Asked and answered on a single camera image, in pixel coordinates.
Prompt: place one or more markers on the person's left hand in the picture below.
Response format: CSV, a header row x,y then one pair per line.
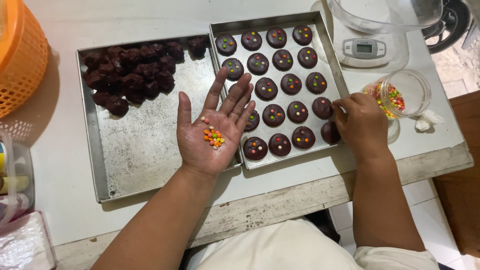
x,y
200,144

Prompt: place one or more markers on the person's right hand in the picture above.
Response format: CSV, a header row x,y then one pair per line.
x,y
365,120

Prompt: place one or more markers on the handful of colourful candy beads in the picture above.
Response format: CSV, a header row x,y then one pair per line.
x,y
213,137

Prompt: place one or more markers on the colourful candy beads in jar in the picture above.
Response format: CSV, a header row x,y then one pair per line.
x,y
392,98

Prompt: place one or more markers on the metal baking tray with dough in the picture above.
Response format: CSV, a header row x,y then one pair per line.
x,y
150,150

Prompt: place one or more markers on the clear plastic jar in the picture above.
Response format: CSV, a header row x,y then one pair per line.
x,y
412,90

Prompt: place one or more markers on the crumpled white tissue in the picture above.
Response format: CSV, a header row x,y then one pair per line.
x,y
427,120

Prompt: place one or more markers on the white digital kitchen scale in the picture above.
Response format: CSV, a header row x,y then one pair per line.
x,y
363,48

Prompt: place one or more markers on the rows of round chocolate cookies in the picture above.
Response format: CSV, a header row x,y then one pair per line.
x,y
290,84

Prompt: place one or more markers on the metal baking tray with cookies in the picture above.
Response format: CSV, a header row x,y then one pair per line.
x,y
262,73

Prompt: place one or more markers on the pile of chocolate dough balls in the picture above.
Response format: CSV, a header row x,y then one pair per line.
x,y
131,75

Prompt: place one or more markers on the clear glass mixing bowl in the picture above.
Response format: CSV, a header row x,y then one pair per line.
x,y
378,17

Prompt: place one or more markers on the brown wooden furniture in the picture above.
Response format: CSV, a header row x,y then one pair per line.
x,y
459,180

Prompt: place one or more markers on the black motorbike wheel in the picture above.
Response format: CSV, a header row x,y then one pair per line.
x,y
450,26

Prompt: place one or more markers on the person's white shirt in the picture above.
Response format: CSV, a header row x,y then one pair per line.
x,y
285,251

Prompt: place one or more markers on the clear plastic storage container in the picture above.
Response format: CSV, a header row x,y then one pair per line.
x,y
17,183

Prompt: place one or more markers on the orange plastic basket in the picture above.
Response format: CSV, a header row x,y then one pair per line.
x,y
22,67

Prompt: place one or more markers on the clear plastic wrapped packet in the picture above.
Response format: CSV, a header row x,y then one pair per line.
x,y
24,243

